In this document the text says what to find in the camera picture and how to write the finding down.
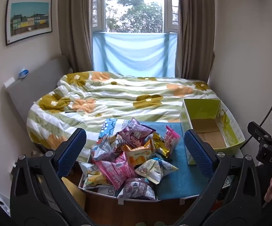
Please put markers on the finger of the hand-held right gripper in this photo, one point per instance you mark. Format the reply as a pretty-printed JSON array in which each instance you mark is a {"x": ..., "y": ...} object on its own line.
[{"x": 257, "y": 131}]

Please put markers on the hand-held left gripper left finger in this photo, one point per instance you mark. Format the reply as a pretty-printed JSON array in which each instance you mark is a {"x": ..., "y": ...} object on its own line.
[{"x": 72, "y": 150}]

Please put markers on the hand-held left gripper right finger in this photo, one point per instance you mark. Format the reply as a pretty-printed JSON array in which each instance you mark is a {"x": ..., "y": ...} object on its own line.
[{"x": 198, "y": 153}]

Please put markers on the green cardboard box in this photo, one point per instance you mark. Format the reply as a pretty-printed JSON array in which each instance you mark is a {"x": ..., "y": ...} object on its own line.
[{"x": 208, "y": 131}]

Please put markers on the pile of snack packets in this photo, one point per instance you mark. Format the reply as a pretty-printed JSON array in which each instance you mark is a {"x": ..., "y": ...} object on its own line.
[{"x": 131, "y": 160}]

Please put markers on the blue lap table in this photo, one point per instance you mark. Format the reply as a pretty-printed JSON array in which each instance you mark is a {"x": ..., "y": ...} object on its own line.
[{"x": 178, "y": 176}]

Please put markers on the floral striped duvet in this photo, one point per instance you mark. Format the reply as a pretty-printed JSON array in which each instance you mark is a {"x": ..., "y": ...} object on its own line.
[{"x": 117, "y": 94}]

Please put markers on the grey headboard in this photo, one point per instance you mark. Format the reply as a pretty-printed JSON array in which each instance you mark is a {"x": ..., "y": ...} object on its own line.
[{"x": 30, "y": 84}]

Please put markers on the blue and white clip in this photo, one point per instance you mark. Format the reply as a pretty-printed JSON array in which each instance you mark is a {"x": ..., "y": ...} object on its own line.
[{"x": 23, "y": 73}]

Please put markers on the light blue window cloth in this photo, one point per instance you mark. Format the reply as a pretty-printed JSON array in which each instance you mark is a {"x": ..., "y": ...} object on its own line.
[{"x": 133, "y": 54}]

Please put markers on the brown curtain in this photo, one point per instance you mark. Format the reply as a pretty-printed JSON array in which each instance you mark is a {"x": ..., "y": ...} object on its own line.
[
  {"x": 76, "y": 26},
  {"x": 196, "y": 28}
]

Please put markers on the framed building picture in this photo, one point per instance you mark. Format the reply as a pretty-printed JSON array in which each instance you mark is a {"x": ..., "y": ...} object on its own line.
[{"x": 28, "y": 20}]

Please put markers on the window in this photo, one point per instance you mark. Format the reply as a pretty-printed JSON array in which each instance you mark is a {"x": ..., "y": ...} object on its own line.
[{"x": 133, "y": 7}]

